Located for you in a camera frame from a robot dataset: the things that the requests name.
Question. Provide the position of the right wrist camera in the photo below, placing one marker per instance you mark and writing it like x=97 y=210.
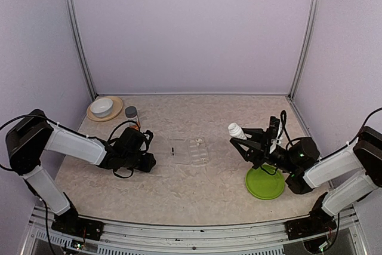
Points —
x=275 y=130

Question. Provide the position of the aluminium frame post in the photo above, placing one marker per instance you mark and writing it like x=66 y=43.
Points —
x=70 y=5
x=313 y=10

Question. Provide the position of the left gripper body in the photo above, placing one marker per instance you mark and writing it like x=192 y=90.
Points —
x=145 y=166

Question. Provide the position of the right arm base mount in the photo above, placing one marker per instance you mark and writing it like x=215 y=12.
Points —
x=316 y=222

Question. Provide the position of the clear plastic pill organizer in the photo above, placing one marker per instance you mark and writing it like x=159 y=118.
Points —
x=186 y=152

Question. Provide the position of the white bowl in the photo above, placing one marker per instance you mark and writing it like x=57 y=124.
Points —
x=102 y=107

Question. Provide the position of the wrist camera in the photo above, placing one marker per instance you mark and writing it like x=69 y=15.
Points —
x=147 y=138
x=275 y=130

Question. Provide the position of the front aluminium rail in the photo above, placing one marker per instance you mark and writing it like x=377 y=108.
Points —
x=118 y=237

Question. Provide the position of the right aluminium frame post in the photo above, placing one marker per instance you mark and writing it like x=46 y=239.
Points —
x=313 y=10

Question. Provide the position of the left aluminium frame post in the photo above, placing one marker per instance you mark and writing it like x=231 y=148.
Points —
x=70 y=5

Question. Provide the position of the small white pill bottle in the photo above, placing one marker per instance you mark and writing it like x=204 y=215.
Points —
x=235 y=131

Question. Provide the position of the orange label pill bottle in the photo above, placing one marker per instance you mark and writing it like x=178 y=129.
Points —
x=134 y=123

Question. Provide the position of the green plate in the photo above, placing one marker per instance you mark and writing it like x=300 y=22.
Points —
x=265 y=183

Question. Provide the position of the beige wooden plate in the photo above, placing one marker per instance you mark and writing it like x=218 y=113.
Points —
x=117 y=107

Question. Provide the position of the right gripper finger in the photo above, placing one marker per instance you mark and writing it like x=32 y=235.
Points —
x=253 y=133
x=250 y=151

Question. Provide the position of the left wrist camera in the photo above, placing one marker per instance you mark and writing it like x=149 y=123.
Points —
x=147 y=138

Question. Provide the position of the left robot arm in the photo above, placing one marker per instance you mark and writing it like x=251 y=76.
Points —
x=34 y=133

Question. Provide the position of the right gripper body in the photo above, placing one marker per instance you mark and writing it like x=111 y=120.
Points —
x=266 y=146

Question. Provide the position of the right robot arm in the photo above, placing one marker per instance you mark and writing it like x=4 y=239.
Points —
x=306 y=169

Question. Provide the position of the grey bottle cap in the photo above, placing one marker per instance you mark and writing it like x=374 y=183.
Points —
x=131 y=112

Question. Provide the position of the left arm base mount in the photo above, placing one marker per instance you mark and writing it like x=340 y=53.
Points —
x=71 y=224

